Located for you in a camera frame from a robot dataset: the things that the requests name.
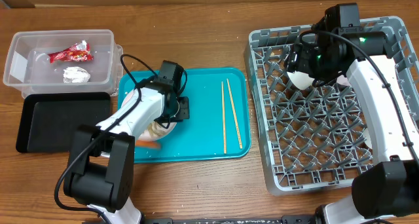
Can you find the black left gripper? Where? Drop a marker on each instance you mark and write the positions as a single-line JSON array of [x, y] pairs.
[[182, 113]]

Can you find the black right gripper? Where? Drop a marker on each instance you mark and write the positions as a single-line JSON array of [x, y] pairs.
[[300, 61]]

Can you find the white bowl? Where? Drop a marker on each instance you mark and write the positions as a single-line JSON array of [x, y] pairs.
[[300, 80]]

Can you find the orange carrot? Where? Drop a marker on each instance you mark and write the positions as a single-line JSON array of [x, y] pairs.
[[148, 144]]

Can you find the wooden chopstick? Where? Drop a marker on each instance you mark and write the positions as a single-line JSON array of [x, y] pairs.
[[234, 115], [223, 118]]

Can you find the white tissue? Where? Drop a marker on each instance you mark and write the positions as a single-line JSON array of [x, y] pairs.
[[76, 74]]

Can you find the pink bowl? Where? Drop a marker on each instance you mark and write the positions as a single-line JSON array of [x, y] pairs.
[[342, 80]]

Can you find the white cup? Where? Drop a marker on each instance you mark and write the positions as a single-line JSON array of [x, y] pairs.
[[367, 137]]

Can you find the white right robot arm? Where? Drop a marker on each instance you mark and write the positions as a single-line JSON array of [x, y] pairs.
[[390, 187]]

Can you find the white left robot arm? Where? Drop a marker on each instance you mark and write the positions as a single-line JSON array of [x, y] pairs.
[[100, 168]]

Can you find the grey dishwasher rack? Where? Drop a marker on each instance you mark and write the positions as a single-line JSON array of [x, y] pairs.
[[313, 139]]

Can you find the teal plastic tray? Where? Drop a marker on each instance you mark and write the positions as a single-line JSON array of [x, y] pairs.
[[201, 136]]

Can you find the red snack wrapper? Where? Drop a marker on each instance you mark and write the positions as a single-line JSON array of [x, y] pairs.
[[79, 52]]

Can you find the clear plastic bin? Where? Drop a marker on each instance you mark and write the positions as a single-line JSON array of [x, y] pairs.
[[28, 68]]

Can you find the black plastic tray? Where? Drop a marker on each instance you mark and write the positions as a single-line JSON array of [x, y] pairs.
[[49, 121]]

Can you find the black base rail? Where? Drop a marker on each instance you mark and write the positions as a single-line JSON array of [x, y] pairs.
[[285, 219]]

